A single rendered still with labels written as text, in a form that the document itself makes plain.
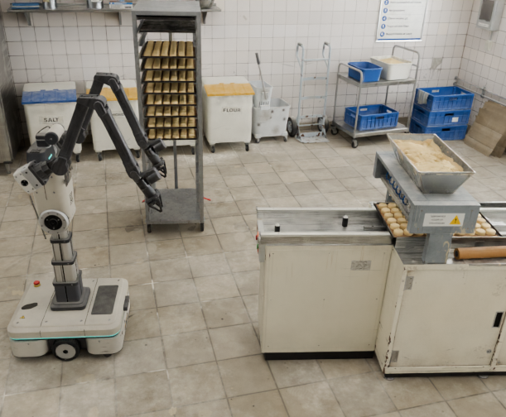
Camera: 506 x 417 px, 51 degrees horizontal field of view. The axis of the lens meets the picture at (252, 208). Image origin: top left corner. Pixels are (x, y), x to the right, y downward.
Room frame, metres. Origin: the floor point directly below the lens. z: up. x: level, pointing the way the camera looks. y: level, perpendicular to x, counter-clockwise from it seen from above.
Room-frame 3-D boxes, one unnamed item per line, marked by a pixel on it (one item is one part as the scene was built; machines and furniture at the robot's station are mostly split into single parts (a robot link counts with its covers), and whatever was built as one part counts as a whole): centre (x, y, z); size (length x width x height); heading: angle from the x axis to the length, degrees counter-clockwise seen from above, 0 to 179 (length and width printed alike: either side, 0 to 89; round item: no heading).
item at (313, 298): (2.65, -0.42, 0.45); 0.70 x 0.34 x 0.90; 94
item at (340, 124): (6.58, -1.47, 0.57); 0.85 x 0.58 x 1.13; 112
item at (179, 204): (4.26, 0.69, 0.93); 0.64 x 0.51 x 1.78; 7
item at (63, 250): (2.68, 1.11, 0.53); 0.11 x 0.11 x 0.40; 6
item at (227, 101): (6.19, 0.35, 0.38); 0.64 x 0.54 x 0.77; 13
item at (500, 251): (2.41, -1.27, 0.87); 0.40 x 0.06 x 0.06; 98
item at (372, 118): (6.58, -1.46, 0.28); 0.56 x 0.38 x 0.20; 114
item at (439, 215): (2.68, -0.92, 1.01); 0.72 x 0.33 x 0.34; 4
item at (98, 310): (2.68, 1.10, 0.24); 0.68 x 0.53 x 0.41; 96
